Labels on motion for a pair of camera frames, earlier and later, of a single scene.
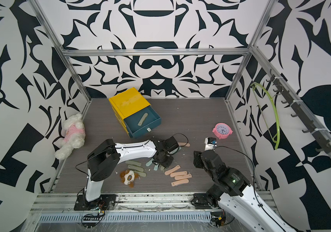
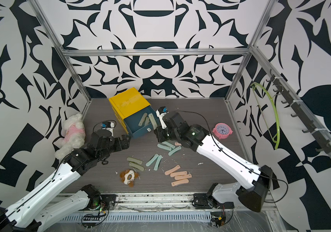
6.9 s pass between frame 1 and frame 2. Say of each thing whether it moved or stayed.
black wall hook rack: stayed
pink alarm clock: stayed
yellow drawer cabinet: stayed
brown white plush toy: stayed
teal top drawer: stayed
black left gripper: moved
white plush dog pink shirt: stayed
